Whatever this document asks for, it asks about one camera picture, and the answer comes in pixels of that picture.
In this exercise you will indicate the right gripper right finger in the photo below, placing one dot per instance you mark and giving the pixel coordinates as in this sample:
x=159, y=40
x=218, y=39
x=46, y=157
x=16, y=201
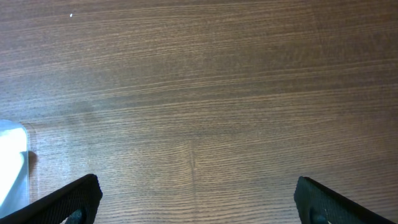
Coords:
x=317, y=204

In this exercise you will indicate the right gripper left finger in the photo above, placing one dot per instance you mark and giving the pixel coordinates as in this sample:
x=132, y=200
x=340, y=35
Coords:
x=76, y=202

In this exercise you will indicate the right clear plastic container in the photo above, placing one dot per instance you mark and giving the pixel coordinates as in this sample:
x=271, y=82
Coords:
x=14, y=167

